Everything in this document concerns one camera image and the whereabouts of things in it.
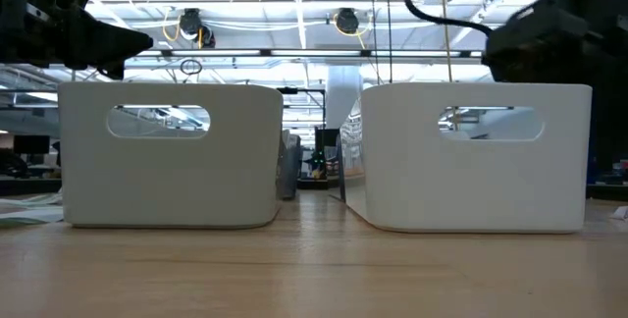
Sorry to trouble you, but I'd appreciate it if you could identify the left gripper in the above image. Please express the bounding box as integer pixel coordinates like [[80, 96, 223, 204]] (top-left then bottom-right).
[[0, 11, 154, 81]]

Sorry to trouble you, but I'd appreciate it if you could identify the black monitor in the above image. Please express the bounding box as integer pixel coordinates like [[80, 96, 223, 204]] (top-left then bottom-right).
[[13, 134, 52, 156]]

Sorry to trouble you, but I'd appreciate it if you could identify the grey plastic bin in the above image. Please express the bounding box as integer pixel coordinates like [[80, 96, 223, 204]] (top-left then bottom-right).
[[57, 80, 286, 230]]

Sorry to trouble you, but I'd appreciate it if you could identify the white plastic bin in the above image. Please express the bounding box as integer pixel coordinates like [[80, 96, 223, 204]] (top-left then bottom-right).
[[344, 81, 594, 235]]

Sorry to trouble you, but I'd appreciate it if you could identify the white building column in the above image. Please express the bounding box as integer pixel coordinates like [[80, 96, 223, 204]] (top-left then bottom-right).
[[325, 65, 364, 131]]

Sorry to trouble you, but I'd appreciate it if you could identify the ceiling cord reel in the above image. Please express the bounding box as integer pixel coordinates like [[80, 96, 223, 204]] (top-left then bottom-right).
[[333, 7, 362, 35], [177, 7, 217, 49]]

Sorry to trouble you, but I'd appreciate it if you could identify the ceiling strut rail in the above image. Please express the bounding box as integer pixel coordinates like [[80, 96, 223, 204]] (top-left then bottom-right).
[[122, 48, 487, 59]]

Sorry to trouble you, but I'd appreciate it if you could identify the yellow power cable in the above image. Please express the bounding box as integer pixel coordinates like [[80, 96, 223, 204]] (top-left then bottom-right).
[[438, 0, 460, 132]]

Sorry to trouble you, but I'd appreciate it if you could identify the black camera cable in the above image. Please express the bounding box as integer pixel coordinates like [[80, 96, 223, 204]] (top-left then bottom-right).
[[402, 0, 494, 37]]

